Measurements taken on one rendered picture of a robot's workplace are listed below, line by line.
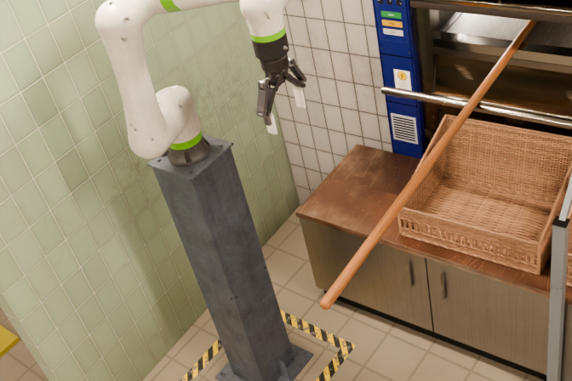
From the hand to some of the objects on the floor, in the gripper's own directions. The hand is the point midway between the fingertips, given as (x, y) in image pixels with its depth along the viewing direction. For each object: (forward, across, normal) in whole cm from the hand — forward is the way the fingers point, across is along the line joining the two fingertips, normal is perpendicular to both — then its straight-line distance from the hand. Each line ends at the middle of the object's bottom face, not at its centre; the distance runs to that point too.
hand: (287, 116), depth 199 cm
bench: (+146, -74, +71) cm, 179 cm away
